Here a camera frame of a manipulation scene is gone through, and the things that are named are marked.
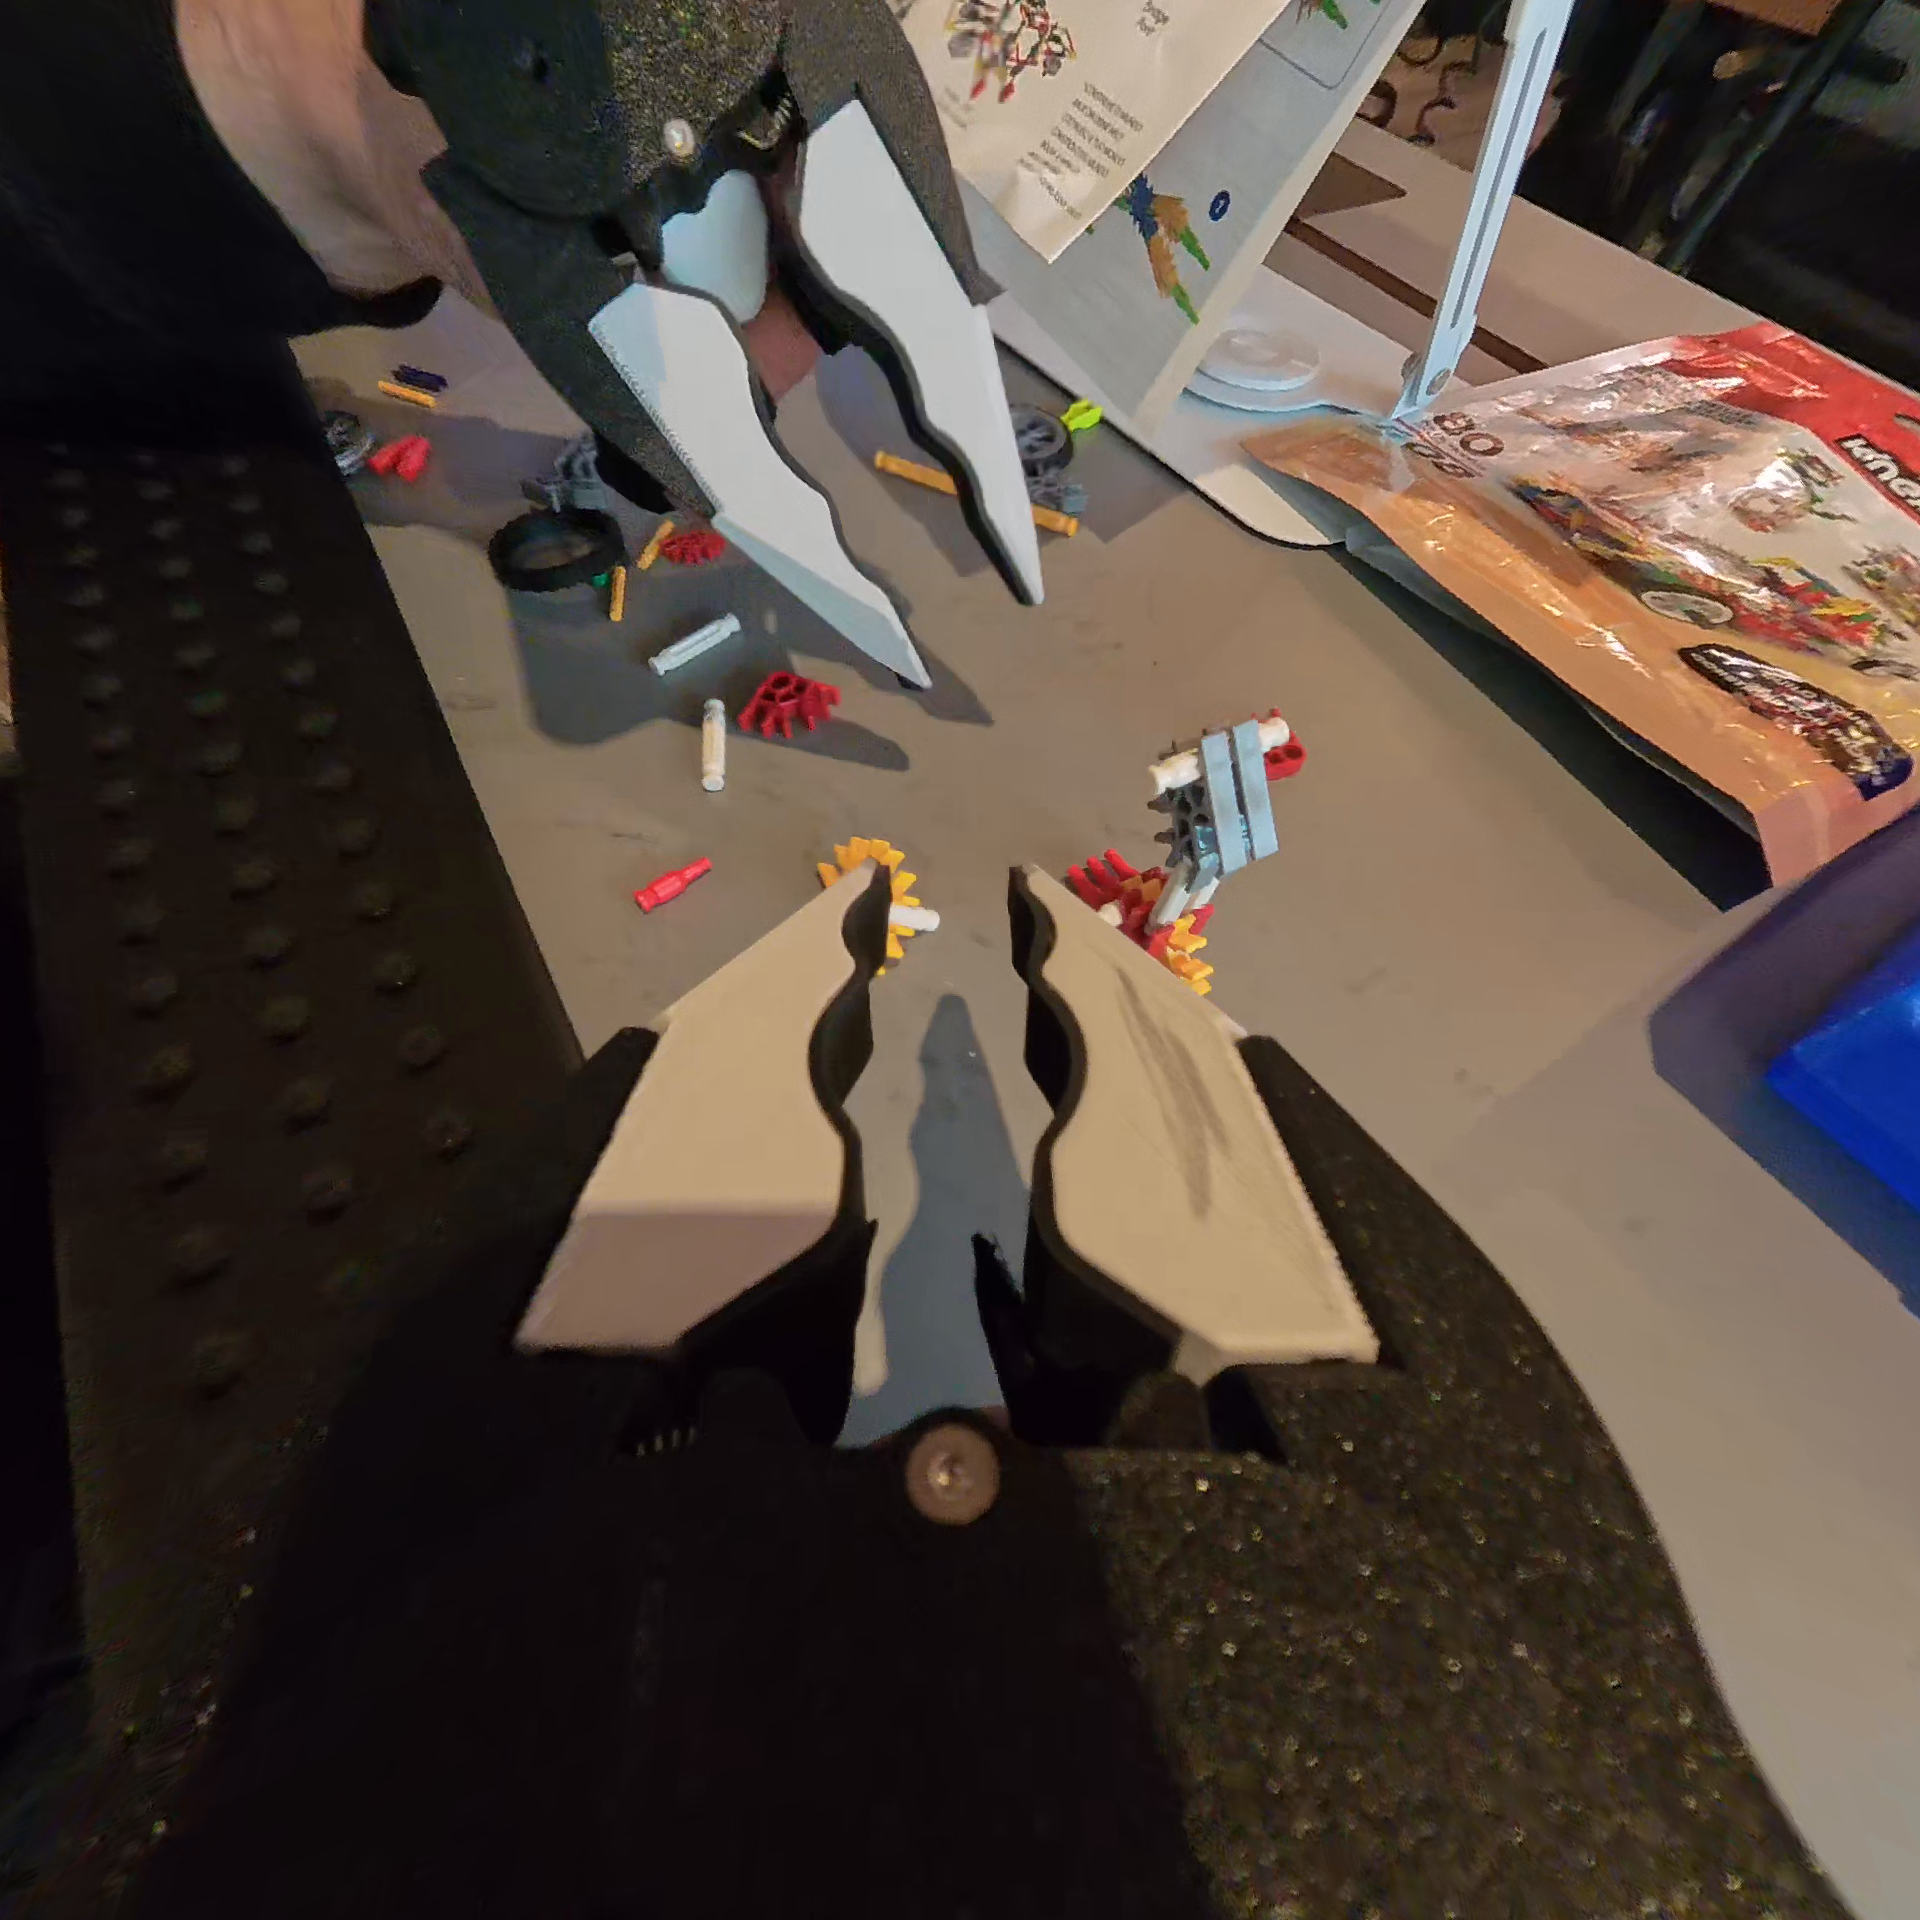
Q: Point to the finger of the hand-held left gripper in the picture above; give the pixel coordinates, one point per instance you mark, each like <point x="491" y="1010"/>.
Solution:
<point x="721" y="435"/>
<point x="916" y="301"/>

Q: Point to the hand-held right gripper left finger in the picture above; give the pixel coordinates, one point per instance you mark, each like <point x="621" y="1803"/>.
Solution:
<point x="706" y="1171"/>

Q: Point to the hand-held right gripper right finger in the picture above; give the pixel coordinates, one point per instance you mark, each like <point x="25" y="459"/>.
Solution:
<point x="1200" y="1200"/>

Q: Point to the small red toy assembly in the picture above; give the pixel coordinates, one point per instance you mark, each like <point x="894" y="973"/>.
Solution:
<point x="1117" y="894"/>

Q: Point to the yellow fan connector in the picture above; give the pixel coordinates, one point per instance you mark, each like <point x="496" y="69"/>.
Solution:
<point x="858" y="867"/>

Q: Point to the person's left forearm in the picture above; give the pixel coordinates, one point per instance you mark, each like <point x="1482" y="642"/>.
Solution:
<point x="120" y="195"/>

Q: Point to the person's left hand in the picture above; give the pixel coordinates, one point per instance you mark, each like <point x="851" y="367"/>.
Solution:
<point x="314" y="151"/>

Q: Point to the red fan connector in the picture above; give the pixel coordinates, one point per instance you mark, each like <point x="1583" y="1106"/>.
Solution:
<point x="788" y="706"/>
<point x="693" y="547"/>

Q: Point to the long yellow toy rod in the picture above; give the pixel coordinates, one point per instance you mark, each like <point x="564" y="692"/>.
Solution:
<point x="916" y="471"/>

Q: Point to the grey toy wheel with tyre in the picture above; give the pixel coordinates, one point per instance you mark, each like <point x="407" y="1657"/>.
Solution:
<point x="1039" y="444"/>

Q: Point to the black toy tyre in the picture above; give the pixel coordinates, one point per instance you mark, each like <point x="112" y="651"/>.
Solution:
<point x="512" y="557"/>

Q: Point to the white round disc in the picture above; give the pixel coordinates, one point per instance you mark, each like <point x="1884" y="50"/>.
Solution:
<point x="1261" y="362"/>

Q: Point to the grey spoked toy wheel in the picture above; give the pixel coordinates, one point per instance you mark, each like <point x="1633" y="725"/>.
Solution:
<point x="350" y="447"/>

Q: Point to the white sheet with green drawings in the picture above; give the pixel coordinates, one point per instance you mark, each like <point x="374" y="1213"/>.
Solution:
<point x="1275" y="181"/>

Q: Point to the white document stand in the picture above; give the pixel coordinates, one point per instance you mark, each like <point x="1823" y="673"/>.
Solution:
<point x="1275" y="482"/>

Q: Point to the small blue plastic bin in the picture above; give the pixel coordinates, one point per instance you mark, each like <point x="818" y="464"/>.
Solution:
<point x="1860" y="1080"/>

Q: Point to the shiny plastic bag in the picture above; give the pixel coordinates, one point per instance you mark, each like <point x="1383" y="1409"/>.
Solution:
<point x="1574" y="599"/>

